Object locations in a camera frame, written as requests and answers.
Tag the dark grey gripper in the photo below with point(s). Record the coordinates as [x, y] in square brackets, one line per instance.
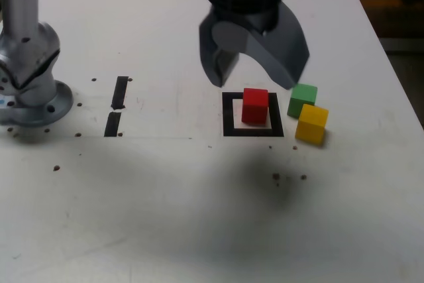
[255, 19]

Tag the green cube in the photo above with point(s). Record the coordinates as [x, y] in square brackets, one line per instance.
[303, 95]

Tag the yellow cube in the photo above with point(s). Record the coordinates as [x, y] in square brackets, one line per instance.
[311, 125]

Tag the red cube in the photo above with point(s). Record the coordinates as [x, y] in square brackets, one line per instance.
[254, 107]

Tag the black tape square outline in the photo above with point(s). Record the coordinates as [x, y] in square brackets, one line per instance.
[228, 114]

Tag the black tape strip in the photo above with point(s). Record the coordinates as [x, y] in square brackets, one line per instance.
[119, 92]

